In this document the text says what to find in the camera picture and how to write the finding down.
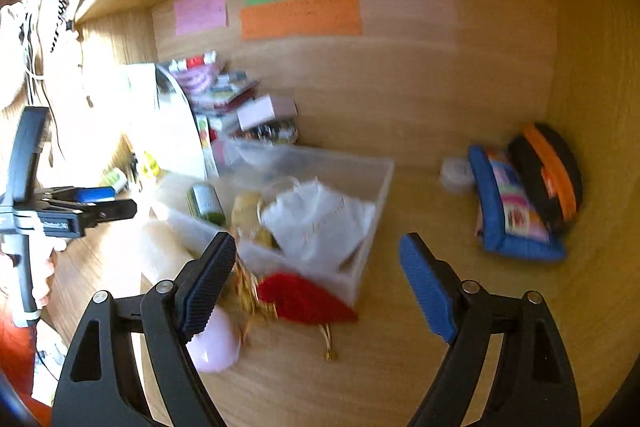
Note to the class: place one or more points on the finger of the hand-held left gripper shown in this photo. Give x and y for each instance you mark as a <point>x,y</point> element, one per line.
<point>92,194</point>
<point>112,210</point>

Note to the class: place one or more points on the yellow snack packet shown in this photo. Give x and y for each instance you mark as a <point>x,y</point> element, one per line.
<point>250,217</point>

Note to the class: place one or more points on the white curved object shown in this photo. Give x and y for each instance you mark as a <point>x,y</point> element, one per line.
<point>160,117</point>

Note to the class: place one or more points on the black orange pouch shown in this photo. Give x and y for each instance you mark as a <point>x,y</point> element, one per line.
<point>550,177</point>

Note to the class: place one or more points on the pink egg-shaped object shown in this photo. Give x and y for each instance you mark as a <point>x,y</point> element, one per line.
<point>217,344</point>

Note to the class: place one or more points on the pink sticky note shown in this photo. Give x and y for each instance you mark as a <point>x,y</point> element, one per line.
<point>201,9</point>

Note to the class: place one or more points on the white paper bag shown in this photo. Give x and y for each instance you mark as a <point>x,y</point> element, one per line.
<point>317,222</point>

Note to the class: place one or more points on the white tape roll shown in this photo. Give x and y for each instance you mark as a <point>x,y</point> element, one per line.
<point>456,174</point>

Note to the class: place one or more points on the pink box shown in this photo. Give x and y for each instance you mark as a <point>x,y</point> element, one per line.
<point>265,111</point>

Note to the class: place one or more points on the clear plastic container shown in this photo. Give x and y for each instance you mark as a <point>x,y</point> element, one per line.
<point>300,227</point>

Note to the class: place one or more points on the blue patterned pouch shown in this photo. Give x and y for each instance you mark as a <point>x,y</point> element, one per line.
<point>510,212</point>

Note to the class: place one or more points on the red fabric pouch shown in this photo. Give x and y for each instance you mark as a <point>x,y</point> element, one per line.
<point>302,302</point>

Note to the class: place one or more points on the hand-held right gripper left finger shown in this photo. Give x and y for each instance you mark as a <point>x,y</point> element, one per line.
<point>202,307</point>

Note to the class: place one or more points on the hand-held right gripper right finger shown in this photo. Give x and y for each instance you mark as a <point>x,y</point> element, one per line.
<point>430,292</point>

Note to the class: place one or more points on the person's left hand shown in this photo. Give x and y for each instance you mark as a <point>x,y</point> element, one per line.
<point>44,274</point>

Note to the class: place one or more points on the orange sticky note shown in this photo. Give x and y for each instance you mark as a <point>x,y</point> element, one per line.
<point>301,17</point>

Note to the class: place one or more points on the green can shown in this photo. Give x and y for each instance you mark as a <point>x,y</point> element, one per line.
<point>205,204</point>

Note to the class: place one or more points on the stack of colourful packets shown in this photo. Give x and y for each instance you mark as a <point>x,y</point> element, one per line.
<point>220,92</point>

